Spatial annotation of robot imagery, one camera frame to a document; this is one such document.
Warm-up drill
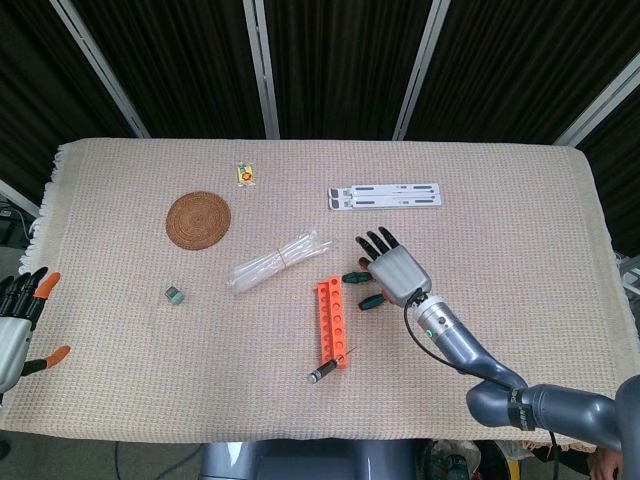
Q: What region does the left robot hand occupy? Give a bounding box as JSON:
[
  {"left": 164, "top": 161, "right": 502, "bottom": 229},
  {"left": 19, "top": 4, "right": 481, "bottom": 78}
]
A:
[{"left": 0, "top": 267, "right": 71, "bottom": 396}]

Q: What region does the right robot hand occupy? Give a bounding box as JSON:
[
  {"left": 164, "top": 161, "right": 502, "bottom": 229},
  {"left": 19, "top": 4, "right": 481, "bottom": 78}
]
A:
[{"left": 354, "top": 226, "right": 434, "bottom": 307}]

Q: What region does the black silver precision screwdriver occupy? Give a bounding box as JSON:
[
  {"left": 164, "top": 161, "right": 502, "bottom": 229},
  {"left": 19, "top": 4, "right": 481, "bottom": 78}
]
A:
[{"left": 307, "top": 345, "right": 357, "bottom": 385}]

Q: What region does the person bare forearm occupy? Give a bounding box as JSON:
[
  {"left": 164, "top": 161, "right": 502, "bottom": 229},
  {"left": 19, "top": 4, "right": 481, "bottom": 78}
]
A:
[{"left": 587, "top": 447, "right": 624, "bottom": 480}]

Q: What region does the orange tool holder rack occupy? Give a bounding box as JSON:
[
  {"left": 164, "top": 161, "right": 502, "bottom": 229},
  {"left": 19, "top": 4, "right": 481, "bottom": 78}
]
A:
[{"left": 316, "top": 274, "right": 351, "bottom": 372}]

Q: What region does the white folded laptop stand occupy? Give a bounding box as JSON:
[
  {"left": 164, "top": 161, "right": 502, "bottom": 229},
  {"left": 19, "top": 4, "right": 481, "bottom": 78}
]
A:
[{"left": 327, "top": 182, "right": 445, "bottom": 211}]

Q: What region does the clear plastic tube bundle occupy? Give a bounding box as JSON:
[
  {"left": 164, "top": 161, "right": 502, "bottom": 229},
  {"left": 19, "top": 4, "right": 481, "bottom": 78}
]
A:
[{"left": 227, "top": 228, "right": 334, "bottom": 294}]

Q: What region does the yellow candy packet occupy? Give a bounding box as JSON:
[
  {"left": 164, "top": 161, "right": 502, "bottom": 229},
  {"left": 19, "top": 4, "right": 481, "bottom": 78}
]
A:
[{"left": 234, "top": 162, "right": 257, "bottom": 189}]

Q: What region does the beige woven tablecloth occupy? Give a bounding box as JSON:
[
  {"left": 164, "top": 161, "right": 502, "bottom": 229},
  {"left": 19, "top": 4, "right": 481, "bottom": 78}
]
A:
[{"left": 0, "top": 138, "right": 636, "bottom": 451}]

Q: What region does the grey robot torso base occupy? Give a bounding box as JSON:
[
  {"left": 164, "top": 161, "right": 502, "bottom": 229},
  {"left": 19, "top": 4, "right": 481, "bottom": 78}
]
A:
[{"left": 199, "top": 439, "right": 426, "bottom": 480}]

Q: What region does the round woven rattan coaster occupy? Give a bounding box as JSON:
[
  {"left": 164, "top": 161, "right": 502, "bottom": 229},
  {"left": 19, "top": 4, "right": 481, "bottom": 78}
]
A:
[{"left": 165, "top": 190, "right": 233, "bottom": 250}]

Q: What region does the black fabric partition panel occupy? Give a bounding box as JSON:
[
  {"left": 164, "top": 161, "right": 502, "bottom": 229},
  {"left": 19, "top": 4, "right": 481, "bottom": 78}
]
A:
[
  {"left": 0, "top": 0, "right": 139, "bottom": 201},
  {"left": 262, "top": 0, "right": 431, "bottom": 140},
  {"left": 404, "top": 0, "right": 640, "bottom": 144},
  {"left": 574, "top": 97, "right": 640, "bottom": 256},
  {"left": 69, "top": 0, "right": 266, "bottom": 140}
]

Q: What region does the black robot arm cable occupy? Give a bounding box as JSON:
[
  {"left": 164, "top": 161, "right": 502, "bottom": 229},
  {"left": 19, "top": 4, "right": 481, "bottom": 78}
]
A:
[{"left": 403, "top": 287, "right": 561, "bottom": 466}]

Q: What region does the white partition frame post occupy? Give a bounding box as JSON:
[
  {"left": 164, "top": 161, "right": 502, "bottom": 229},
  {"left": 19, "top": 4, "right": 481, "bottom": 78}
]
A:
[
  {"left": 0, "top": 178, "right": 41, "bottom": 219},
  {"left": 49, "top": 0, "right": 151, "bottom": 140},
  {"left": 392, "top": 0, "right": 451, "bottom": 141},
  {"left": 243, "top": 0, "right": 281, "bottom": 140},
  {"left": 553, "top": 64, "right": 640, "bottom": 147}
]

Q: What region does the white metal frame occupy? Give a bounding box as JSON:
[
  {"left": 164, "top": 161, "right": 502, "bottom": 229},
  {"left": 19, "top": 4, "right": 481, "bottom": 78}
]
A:
[{"left": 617, "top": 252, "right": 640, "bottom": 304}]

